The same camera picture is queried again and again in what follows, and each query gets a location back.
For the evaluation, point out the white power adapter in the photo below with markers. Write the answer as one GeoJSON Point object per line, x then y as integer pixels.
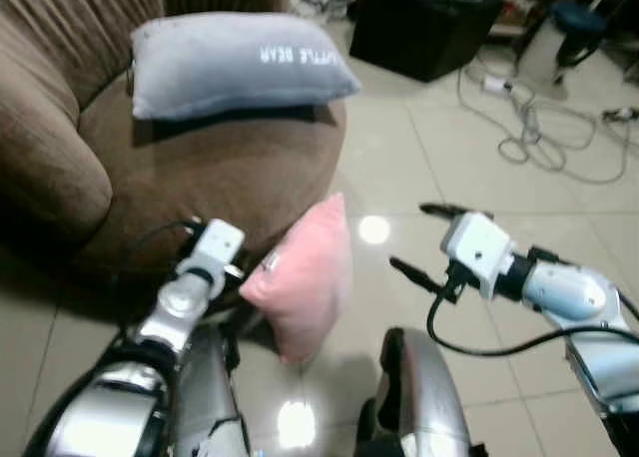
{"type": "Point", "coordinates": [497, 84]}

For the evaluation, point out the silver right robot leg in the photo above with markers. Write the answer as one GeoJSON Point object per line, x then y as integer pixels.
{"type": "Point", "coordinates": [424, 397]}

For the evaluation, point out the brown fabric sofa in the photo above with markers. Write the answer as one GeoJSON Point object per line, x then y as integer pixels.
{"type": "Point", "coordinates": [200, 178]}

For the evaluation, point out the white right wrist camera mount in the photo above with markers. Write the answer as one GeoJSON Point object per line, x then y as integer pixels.
{"type": "Point", "coordinates": [477, 247]}

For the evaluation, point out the blue round stool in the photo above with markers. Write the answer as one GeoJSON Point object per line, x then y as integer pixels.
{"type": "Point", "coordinates": [579, 18]}

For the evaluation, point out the grey pillow with white print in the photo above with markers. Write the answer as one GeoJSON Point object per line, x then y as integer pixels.
{"type": "Point", "coordinates": [220, 68]}

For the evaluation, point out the silver left robot leg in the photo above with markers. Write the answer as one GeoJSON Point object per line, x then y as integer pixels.
{"type": "Point", "coordinates": [210, 397]}

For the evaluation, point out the black storage box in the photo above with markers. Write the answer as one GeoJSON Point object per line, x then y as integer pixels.
{"type": "Point", "coordinates": [424, 33]}

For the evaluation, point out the pink pillow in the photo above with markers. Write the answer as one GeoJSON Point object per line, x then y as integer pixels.
{"type": "Point", "coordinates": [310, 277]}

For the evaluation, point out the silver robot leg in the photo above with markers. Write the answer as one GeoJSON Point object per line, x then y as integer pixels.
{"type": "Point", "coordinates": [210, 397]}
{"type": "Point", "coordinates": [424, 397]}

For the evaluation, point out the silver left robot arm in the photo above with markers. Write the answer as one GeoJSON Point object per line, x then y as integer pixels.
{"type": "Point", "coordinates": [170, 322]}

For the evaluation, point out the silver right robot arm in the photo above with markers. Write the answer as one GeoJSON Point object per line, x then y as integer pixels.
{"type": "Point", "coordinates": [569, 289]}

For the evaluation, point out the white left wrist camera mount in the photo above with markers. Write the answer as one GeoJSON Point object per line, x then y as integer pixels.
{"type": "Point", "coordinates": [218, 242]}

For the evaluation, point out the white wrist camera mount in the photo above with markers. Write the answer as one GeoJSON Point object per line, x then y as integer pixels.
{"type": "Point", "coordinates": [477, 247]}
{"type": "Point", "coordinates": [218, 242]}

